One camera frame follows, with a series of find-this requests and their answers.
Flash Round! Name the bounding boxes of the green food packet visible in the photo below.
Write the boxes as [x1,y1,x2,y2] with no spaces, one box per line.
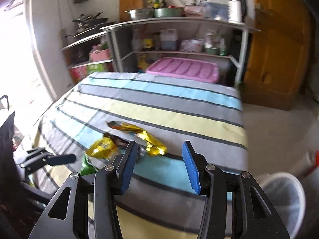
[219,37,228,56]

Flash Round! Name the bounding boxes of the black frying pan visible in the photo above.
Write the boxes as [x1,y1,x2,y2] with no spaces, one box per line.
[82,12,110,28]

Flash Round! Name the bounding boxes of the white black electric kettle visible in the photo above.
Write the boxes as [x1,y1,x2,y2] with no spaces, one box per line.
[228,0,247,23]

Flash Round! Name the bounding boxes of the wooden door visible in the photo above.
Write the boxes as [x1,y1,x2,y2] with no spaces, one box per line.
[243,0,312,111]

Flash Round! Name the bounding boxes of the green pea snack packet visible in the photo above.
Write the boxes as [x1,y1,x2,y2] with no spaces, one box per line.
[80,154,100,176]

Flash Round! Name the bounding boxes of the yellow label sauce bottle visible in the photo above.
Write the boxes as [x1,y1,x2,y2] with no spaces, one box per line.
[142,28,154,52]

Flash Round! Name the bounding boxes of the pink plastic basket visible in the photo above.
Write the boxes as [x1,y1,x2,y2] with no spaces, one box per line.
[89,48,111,62]

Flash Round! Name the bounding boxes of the red printed box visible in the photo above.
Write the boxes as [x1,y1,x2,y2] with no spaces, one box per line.
[69,66,89,82]

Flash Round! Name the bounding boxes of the striped bed sheet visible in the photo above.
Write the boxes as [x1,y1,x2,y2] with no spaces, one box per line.
[32,72,250,239]

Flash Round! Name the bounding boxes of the clear plastic bottle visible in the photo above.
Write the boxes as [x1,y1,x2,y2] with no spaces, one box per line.
[132,28,142,51]

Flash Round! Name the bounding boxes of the white plastic food bags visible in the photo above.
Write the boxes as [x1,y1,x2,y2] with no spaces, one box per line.
[204,31,220,48]

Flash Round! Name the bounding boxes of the clear bag of dark food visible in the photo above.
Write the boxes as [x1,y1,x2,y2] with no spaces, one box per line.
[180,39,205,53]

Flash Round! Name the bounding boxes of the white plastic jug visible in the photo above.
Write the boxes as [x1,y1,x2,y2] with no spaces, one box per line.
[160,28,178,51]

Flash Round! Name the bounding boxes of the steel basin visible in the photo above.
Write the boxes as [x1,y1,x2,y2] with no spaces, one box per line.
[124,8,154,20]

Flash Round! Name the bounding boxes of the large grey metal shelf rack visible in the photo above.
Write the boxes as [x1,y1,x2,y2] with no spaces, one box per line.
[101,17,260,87]

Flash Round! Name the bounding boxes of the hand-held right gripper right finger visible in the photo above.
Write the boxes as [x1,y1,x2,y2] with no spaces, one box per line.
[181,141,291,239]

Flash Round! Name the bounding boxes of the green printed box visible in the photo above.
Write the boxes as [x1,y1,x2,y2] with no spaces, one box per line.
[87,62,109,74]

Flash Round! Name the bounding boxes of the gold foil wrapper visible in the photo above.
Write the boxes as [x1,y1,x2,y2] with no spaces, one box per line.
[107,121,167,157]

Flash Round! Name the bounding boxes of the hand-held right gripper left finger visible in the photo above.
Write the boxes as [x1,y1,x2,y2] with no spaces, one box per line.
[31,141,139,239]

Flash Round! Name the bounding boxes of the black induction cooker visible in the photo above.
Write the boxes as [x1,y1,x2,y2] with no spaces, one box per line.
[72,26,107,39]

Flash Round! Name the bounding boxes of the pink utensil basket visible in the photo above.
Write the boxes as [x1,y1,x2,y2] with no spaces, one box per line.
[183,6,206,17]

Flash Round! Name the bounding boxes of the steel pot with lid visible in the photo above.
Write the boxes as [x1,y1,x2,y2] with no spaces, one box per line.
[73,14,91,29]

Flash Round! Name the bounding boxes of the small grey metal shelf rack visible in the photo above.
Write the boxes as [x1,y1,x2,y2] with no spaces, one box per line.
[61,33,115,82]

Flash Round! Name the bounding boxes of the white bin with clear liner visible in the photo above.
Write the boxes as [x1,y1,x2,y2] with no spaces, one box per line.
[259,172,306,239]

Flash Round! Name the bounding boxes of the clear plastic storage box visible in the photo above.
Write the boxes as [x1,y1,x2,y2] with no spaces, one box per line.
[203,1,230,18]

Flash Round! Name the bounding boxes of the green basin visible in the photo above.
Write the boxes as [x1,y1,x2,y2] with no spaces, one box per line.
[153,7,182,18]

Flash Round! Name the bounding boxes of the yellow snack packet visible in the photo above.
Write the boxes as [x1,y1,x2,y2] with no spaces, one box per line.
[85,137,118,160]

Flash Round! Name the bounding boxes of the wooden cutting board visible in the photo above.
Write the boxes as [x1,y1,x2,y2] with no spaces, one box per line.
[119,0,145,22]

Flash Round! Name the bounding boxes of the pink plastic storage lid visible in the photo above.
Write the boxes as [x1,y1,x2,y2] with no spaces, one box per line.
[145,57,220,82]

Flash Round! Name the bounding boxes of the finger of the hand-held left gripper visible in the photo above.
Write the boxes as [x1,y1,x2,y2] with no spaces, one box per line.
[20,154,77,173]
[26,148,51,160]

